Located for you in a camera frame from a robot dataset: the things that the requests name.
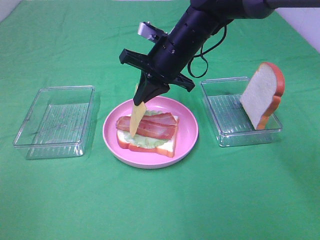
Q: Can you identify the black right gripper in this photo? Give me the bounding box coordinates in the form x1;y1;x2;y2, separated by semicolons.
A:
119;6;226;106

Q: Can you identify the yellow cheese slice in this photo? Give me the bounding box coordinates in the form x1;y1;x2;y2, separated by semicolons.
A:
129;101;147;137

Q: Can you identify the bacon strip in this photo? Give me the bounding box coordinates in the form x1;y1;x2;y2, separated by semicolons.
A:
142;112;178;125
115;116;178;140

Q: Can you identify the green lettuce leaf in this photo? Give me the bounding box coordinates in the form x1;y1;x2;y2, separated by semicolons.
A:
123;109;171;150

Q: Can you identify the bread slice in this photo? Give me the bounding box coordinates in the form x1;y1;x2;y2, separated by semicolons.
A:
116;114;180;158
240;62;285;130

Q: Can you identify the pink round plate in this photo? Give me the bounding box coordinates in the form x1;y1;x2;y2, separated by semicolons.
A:
102;96;199;169

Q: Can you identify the right clear plastic tray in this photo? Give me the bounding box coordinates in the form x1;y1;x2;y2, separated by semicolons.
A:
200;76;283;147

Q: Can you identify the clear plastic tray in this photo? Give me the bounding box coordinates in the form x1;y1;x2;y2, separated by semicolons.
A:
200;76;283;147
13;85;95;160

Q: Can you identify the left clear plastic tray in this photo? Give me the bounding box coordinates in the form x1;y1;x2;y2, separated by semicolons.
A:
13;85;95;160

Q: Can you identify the green tablecloth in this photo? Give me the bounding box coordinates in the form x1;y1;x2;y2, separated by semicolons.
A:
0;0;320;240

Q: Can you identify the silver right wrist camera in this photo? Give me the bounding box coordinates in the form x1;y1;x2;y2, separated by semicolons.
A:
137;21;168;44

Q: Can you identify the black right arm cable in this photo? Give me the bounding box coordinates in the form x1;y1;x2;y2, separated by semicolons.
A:
187;23;228;79

